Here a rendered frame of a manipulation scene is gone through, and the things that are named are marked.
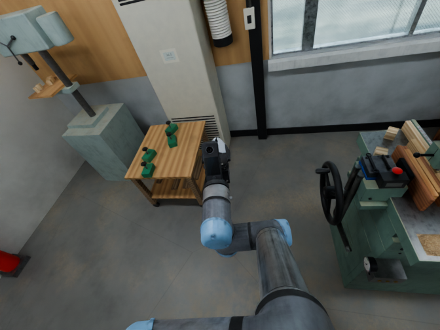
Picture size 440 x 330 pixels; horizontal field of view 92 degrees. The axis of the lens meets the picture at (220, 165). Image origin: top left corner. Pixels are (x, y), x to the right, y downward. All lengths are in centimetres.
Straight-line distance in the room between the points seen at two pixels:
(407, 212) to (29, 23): 226
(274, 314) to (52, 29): 195
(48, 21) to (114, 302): 201
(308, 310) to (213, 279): 151
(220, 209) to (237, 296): 126
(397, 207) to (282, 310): 79
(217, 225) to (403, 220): 70
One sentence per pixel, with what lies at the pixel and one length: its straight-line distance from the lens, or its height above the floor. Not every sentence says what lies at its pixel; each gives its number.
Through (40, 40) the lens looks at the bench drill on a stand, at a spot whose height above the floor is 142.
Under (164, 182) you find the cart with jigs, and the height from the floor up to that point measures 18.
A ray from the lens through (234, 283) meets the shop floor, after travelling 176.
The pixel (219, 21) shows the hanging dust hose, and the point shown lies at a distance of 180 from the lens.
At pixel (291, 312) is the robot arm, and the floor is 142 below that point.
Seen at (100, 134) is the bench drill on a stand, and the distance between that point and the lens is 218.
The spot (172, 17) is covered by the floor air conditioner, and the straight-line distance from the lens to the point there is 175.
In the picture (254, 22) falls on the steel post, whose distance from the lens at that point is 186.
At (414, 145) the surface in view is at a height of 94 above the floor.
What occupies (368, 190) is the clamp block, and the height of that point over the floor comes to 95.
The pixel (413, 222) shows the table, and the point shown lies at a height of 90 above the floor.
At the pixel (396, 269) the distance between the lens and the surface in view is 124.
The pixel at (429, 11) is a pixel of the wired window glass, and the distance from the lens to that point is 233.
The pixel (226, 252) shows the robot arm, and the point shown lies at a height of 112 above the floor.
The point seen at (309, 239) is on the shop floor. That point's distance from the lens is 185.
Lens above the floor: 171
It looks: 48 degrees down
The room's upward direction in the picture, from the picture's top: 17 degrees counter-clockwise
